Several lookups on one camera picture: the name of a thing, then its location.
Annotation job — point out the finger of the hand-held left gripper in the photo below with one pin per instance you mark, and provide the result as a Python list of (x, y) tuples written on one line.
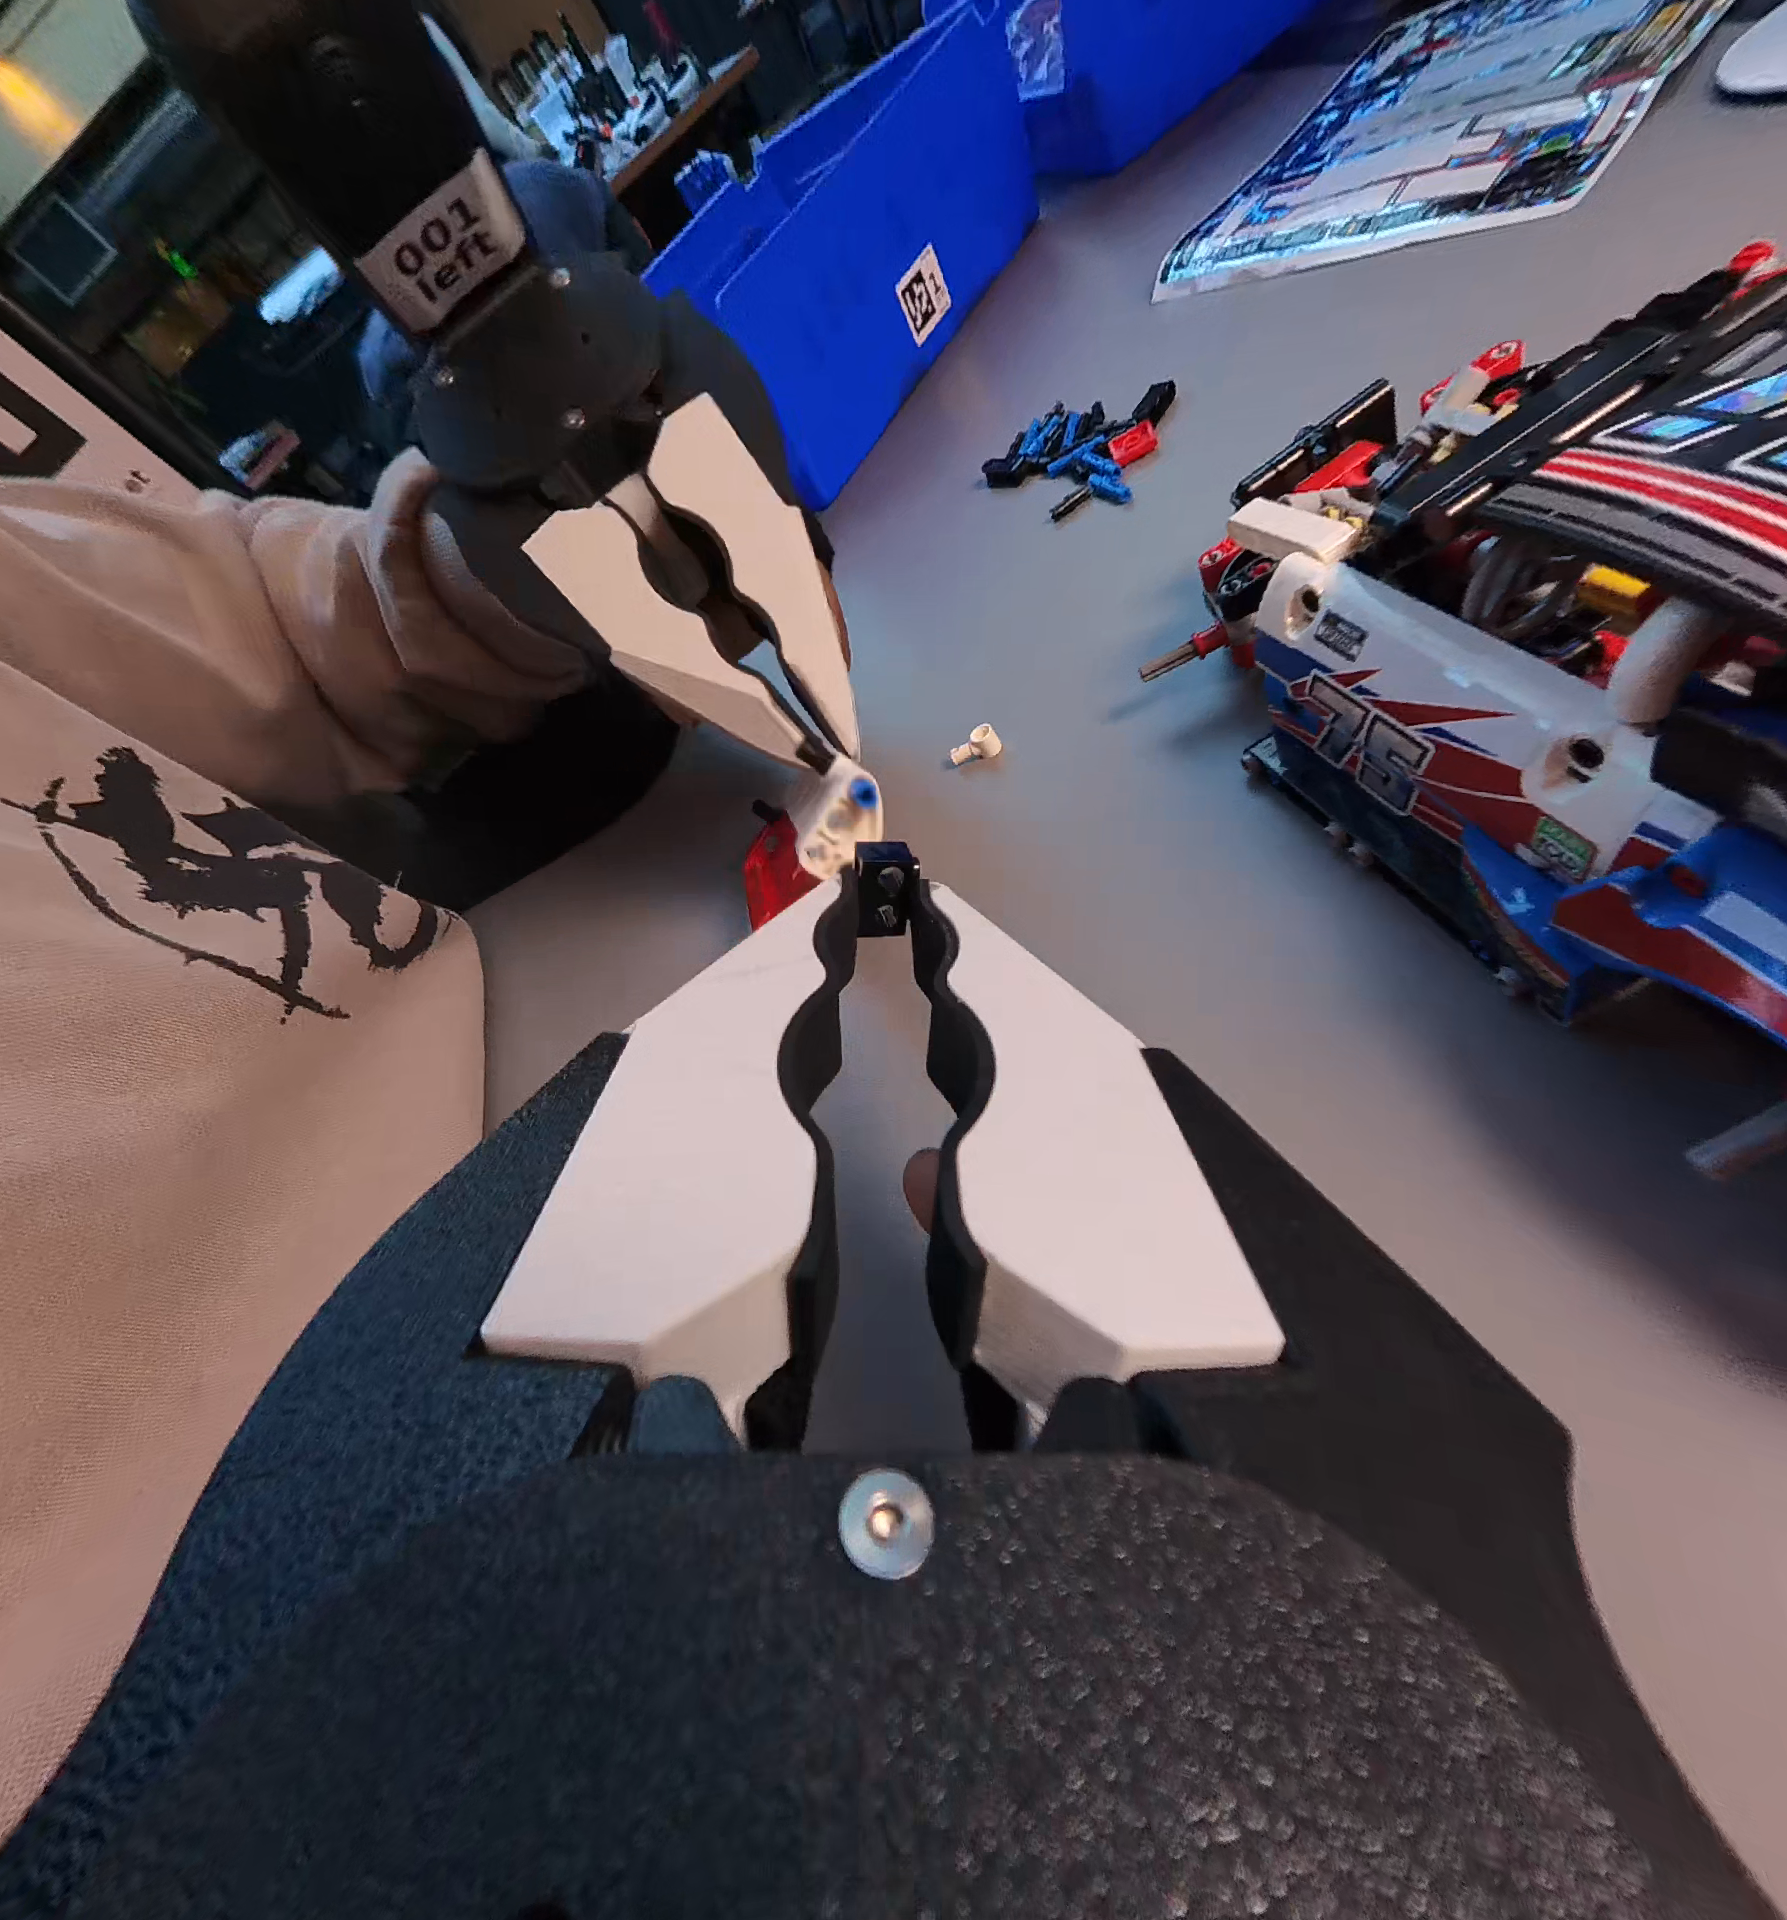
[(766, 526), (638, 617)]

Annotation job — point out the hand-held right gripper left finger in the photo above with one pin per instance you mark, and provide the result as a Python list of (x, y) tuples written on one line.
[(667, 1187)]

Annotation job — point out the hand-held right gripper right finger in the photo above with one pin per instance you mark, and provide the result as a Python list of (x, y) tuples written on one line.
[(1119, 1201)]

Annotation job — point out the white lego elbow block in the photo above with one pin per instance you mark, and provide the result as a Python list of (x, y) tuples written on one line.
[(832, 818)]

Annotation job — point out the small black lego brick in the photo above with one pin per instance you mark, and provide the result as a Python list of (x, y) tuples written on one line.
[(887, 886)]

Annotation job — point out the person's left forearm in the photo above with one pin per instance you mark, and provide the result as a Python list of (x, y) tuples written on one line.
[(353, 646)]

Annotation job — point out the small white lego connector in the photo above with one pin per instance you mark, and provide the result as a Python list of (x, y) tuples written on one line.
[(978, 743)]

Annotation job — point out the lego race car model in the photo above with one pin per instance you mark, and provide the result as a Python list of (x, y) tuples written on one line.
[(1507, 722)]

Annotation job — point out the person's right hand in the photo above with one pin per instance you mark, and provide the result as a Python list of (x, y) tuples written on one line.
[(924, 1188)]

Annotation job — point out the blue storage bin with tag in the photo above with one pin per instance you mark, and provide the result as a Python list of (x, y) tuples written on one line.
[(832, 226)]

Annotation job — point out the wooden workbench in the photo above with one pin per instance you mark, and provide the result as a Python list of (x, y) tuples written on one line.
[(653, 120)]

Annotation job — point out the pile of blue black pins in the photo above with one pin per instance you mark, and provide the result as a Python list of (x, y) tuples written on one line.
[(1082, 452)]

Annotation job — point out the black framed marker sign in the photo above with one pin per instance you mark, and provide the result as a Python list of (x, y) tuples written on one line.
[(8, 390)]

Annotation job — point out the person's beige sweatshirt torso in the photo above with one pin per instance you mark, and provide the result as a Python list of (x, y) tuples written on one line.
[(160, 1201)]

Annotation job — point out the shiny sticker sheet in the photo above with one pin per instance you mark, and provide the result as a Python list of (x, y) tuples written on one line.
[(1434, 134)]

